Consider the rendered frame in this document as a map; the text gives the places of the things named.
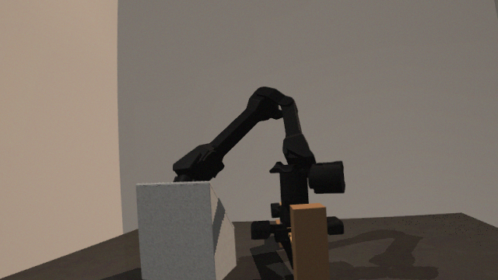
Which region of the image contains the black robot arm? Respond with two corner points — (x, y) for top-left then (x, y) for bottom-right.
(173, 86), (345, 195)

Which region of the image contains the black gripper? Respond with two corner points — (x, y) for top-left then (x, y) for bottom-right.
(251, 193), (345, 269)

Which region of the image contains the brown wooden post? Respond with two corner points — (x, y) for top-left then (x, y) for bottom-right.
(289, 203), (330, 280)

